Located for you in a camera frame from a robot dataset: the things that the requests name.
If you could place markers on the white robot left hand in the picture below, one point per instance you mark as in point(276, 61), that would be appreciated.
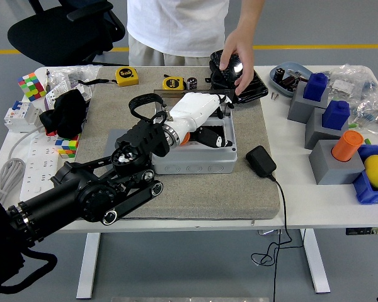
point(195, 107)

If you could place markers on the person's left hand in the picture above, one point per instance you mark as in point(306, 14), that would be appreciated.
point(244, 53)

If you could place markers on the grey box with clear lid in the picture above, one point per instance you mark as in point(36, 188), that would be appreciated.
point(192, 165)

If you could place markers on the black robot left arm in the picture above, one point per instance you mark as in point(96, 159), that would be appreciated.
point(66, 192)

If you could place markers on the person's left forearm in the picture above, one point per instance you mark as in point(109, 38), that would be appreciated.
point(250, 19)

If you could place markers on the black cylindrical capacitor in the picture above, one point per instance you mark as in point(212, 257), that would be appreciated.
point(279, 73)
point(192, 83)

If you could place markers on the round yellow tape measure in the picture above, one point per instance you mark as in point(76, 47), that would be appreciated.
point(172, 83)

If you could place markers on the black glossy flat case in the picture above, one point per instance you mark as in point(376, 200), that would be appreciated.
point(255, 88)

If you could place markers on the blue-grey oval dish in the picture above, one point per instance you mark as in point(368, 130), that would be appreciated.
point(278, 85)

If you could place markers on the brown cylindrical capacitor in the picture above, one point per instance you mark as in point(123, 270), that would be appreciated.
point(288, 83)

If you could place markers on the black table control panel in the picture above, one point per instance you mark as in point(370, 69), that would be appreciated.
point(359, 231)

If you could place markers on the person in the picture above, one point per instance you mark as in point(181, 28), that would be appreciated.
point(176, 25)

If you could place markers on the square yellow tape measure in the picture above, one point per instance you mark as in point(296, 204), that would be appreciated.
point(127, 77)

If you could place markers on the white table leg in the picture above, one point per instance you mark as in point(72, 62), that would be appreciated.
point(88, 264)
point(315, 261)

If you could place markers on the grey holder block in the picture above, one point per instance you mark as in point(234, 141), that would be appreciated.
point(299, 108)
point(330, 171)
point(315, 132)

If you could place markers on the blue plastic block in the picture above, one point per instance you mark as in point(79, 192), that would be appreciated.
point(315, 86)
point(335, 114)

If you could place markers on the black power adapter plug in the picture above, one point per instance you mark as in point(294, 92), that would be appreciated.
point(261, 161)

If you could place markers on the grey block with round hole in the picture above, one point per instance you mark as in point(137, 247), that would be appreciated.
point(115, 136)

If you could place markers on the grey-brown mat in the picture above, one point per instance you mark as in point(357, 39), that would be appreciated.
point(208, 198)

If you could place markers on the clear bag of small parts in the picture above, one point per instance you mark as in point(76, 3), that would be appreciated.
point(349, 81)
point(375, 113)

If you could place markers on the blue plastic bin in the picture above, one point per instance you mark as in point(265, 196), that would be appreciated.
point(365, 192)

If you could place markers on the clear plastic bag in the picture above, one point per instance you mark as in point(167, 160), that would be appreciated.
point(75, 74)

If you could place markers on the black cloth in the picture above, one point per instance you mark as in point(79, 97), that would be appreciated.
point(64, 114)

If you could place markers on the stickerless colourful puzzle cube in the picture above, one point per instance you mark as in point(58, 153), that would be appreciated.
point(67, 148)

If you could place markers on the white printed packet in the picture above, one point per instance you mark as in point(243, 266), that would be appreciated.
point(58, 89)

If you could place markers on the silver pen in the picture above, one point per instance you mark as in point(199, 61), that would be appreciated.
point(47, 80)

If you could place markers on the black office chair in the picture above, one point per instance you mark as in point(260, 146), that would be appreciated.
point(60, 31)

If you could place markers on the white-edged colourful puzzle cube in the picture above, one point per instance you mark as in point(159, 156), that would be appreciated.
point(31, 86)

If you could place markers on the white power strip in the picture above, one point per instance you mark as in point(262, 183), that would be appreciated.
point(37, 163)

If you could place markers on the white circuit breaker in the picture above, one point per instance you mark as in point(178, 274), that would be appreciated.
point(20, 116)

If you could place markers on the black plastic bracket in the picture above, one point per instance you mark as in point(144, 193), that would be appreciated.
point(215, 82)

